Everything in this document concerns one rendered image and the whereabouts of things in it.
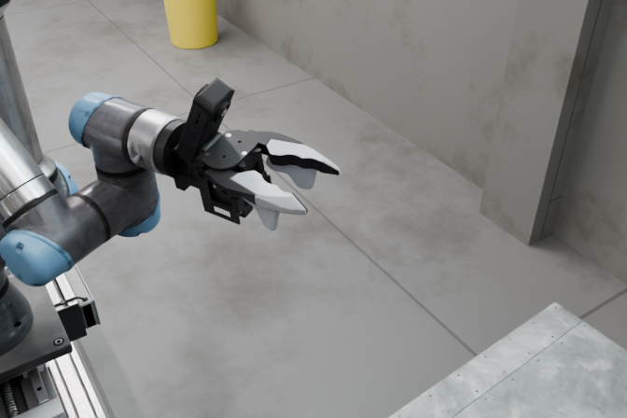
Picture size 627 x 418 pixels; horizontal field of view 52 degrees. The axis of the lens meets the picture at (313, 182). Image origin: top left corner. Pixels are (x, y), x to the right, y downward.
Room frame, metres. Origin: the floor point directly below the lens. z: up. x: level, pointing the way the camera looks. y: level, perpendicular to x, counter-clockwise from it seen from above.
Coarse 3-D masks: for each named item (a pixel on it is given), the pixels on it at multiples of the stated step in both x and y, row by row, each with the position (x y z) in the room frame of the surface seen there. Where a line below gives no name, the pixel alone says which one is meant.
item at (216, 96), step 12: (216, 84) 0.62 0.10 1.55; (204, 96) 0.60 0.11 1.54; (216, 96) 0.61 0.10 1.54; (228, 96) 0.62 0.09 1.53; (192, 108) 0.61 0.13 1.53; (204, 108) 0.60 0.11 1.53; (216, 108) 0.60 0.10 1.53; (228, 108) 0.63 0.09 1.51; (192, 120) 0.61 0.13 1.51; (204, 120) 0.60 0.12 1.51; (216, 120) 0.61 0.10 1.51; (192, 132) 0.62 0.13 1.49; (204, 132) 0.61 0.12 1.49; (180, 144) 0.63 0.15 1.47; (192, 144) 0.62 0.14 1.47; (192, 156) 0.63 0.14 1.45
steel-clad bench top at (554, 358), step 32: (544, 320) 0.99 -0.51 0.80; (576, 320) 0.99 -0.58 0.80; (512, 352) 0.90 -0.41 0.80; (544, 352) 0.90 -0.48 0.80; (576, 352) 0.90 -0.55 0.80; (608, 352) 0.90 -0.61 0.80; (448, 384) 0.82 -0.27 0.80; (480, 384) 0.82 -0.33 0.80; (512, 384) 0.82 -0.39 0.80; (544, 384) 0.82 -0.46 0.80; (576, 384) 0.82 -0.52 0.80; (608, 384) 0.82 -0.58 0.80; (416, 416) 0.75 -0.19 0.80; (448, 416) 0.75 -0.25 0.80; (480, 416) 0.75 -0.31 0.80; (512, 416) 0.75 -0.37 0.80; (544, 416) 0.75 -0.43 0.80; (576, 416) 0.75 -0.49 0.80; (608, 416) 0.75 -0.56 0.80
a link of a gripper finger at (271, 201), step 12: (240, 180) 0.57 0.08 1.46; (252, 180) 0.57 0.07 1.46; (264, 180) 0.57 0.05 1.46; (264, 192) 0.55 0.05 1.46; (276, 192) 0.55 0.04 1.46; (252, 204) 0.57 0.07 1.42; (264, 204) 0.54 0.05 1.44; (276, 204) 0.54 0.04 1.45; (288, 204) 0.54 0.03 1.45; (300, 204) 0.54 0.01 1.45; (264, 216) 0.56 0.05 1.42; (276, 216) 0.55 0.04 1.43; (276, 228) 0.55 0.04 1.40
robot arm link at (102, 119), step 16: (96, 96) 0.74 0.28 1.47; (112, 96) 0.74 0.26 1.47; (80, 112) 0.72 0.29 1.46; (96, 112) 0.71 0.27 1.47; (112, 112) 0.70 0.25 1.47; (128, 112) 0.70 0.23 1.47; (80, 128) 0.71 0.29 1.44; (96, 128) 0.69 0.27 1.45; (112, 128) 0.68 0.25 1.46; (128, 128) 0.68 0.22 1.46; (96, 144) 0.69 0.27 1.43; (112, 144) 0.68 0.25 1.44; (96, 160) 0.70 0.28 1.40; (112, 160) 0.69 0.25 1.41; (128, 160) 0.67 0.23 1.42
